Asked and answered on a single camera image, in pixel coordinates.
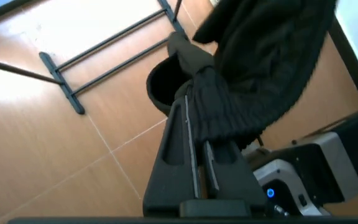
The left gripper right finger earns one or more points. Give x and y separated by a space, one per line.
238 183

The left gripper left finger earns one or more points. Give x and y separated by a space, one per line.
172 183

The black shorts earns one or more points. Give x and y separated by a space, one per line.
259 62

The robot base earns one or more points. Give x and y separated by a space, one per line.
331 155

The black clothes rack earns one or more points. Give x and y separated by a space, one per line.
62 81

